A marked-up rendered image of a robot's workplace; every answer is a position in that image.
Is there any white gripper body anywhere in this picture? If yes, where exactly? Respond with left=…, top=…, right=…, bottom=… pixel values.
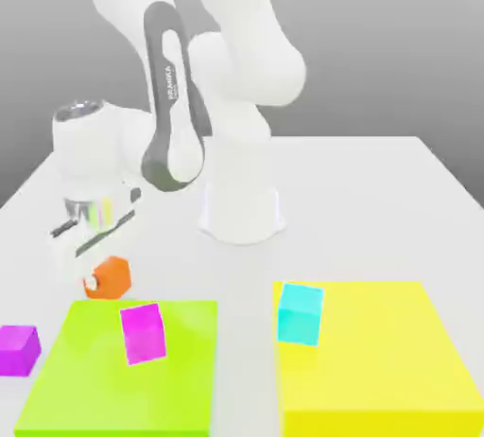
left=48, top=206, right=138, bottom=287

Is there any small orange cube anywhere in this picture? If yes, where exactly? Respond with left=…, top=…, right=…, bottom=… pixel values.
left=83, top=254, right=133, bottom=301

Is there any small magenta cube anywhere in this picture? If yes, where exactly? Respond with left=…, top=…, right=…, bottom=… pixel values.
left=118, top=302, right=168, bottom=367

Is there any small purple cube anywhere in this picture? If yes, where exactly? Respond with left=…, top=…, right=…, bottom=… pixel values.
left=0, top=324, right=43, bottom=378

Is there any small cyan cube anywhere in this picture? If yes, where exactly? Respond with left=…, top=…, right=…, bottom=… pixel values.
left=277, top=282, right=325, bottom=348

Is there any large lime green box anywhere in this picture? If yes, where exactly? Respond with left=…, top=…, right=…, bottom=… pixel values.
left=13, top=299, right=219, bottom=437

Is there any large yellow box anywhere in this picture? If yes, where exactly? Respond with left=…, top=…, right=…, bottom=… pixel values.
left=272, top=280, right=484, bottom=437

